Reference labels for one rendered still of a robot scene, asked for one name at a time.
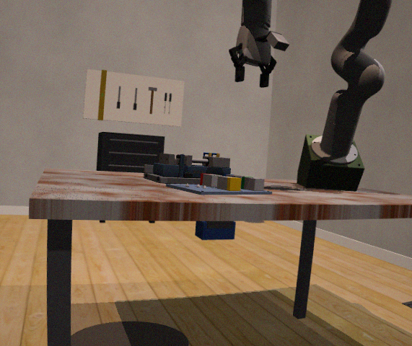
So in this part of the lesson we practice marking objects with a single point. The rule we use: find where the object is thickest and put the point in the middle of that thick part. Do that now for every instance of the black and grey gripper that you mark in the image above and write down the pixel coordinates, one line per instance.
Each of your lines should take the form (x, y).
(254, 51)

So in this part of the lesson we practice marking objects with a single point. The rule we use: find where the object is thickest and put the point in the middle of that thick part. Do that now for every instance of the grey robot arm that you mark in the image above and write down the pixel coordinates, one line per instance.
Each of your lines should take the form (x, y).
(364, 74)

